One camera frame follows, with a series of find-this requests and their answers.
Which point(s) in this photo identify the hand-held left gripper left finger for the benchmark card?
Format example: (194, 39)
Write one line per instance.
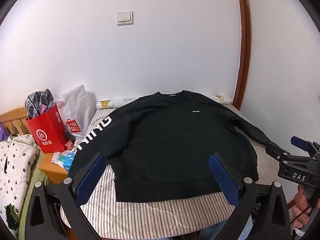
(91, 177)

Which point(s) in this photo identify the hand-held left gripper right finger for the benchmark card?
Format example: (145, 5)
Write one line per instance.
(225, 177)

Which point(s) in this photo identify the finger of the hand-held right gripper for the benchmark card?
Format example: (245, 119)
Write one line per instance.
(275, 150)
(300, 142)

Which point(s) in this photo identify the black sweatshirt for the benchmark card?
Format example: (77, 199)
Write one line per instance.
(162, 135)

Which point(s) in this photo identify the person's right hand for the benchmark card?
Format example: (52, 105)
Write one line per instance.
(300, 210)

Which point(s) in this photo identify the blue box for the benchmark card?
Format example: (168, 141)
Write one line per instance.
(68, 164)

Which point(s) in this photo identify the white teal box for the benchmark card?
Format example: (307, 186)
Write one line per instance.
(62, 160)

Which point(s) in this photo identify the small red packet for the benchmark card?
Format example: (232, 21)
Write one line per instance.
(68, 145)

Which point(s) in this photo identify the white printed leaflet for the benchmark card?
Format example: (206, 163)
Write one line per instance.
(55, 158)

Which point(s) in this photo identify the wooden nightstand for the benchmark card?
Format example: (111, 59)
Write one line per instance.
(50, 168)

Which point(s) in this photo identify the green bed sheet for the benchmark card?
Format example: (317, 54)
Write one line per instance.
(35, 172)

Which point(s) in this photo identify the red paper bag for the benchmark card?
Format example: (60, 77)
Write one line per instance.
(47, 132)

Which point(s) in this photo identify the striped quilted mat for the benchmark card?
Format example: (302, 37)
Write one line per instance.
(150, 217)

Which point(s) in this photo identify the white plastic shopping bag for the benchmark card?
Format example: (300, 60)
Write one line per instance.
(77, 105)

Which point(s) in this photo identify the rolled duck print mat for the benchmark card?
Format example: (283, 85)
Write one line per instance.
(110, 103)

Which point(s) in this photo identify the white floral quilt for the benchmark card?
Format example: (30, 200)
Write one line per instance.
(15, 165)

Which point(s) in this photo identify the grey plaid cloth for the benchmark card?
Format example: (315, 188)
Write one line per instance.
(37, 102)

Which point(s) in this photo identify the wooden headboard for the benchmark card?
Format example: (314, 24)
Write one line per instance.
(15, 120)

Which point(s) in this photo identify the purple cloth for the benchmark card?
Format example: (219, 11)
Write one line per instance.
(3, 133)

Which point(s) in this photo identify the brown wooden door frame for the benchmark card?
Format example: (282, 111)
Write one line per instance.
(243, 42)

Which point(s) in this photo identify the white light switch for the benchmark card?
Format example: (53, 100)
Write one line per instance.
(124, 18)

